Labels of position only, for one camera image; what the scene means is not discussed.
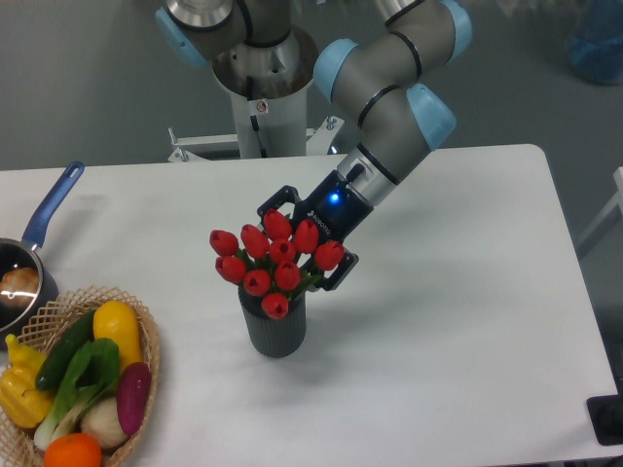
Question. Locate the red tulip bouquet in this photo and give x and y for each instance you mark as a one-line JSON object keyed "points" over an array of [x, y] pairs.
{"points": [[277, 263]]}

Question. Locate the woven wicker basket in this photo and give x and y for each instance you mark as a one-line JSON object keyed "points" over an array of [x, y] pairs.
{"points": [[43, 329]]}

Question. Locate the purple eggplant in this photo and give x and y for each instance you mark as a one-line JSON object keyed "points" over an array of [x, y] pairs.
{"points": [[132, 394]]}

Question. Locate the blue-handled saucepan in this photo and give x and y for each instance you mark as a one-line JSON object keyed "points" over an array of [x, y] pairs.
{"points": [[23, 253]]}

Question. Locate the bread roll in pan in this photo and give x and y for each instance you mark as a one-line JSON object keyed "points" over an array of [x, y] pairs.
{"points": [[19, 287]]}

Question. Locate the dark grey ribbed vase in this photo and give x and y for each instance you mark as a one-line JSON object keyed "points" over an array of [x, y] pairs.
{"points": [[274, 338]]}

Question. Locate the green cucumber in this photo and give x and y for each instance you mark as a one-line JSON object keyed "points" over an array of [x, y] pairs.
{"points": [[52, 371]]}

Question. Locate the white garlic bulb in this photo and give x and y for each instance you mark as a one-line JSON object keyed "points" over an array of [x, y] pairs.
{"points": [[101, 422]]}

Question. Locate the yellow bell pepper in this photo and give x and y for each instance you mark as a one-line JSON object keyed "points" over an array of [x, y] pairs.
{"points": [[24, 404]]}

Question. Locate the blue translucent container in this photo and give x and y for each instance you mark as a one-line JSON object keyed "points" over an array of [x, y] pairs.
{"points": [[594, 46]]}

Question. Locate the orange fruit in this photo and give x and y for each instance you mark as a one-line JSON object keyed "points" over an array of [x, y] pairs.
{"points": [[73, 450]]}

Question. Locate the green bok choy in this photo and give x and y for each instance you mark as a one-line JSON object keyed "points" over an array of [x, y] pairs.
{"points": [[93, 372]]}

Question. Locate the black device at table edge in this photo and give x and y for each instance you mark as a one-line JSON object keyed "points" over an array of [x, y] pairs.
{"points": [[606, 417]]}

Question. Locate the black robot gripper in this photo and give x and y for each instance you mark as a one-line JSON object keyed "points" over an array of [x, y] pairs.
{"points": [[335, 209]]}

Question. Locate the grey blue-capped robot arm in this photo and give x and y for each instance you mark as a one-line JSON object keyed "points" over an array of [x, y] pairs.
{"points": [[378, 87]]}

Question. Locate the white frame at right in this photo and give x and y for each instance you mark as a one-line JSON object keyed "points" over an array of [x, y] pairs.
{"points": [[608, 216]]}

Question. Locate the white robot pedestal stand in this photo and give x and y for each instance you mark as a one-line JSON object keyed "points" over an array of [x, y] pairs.
{"points": [[268, 91]]}

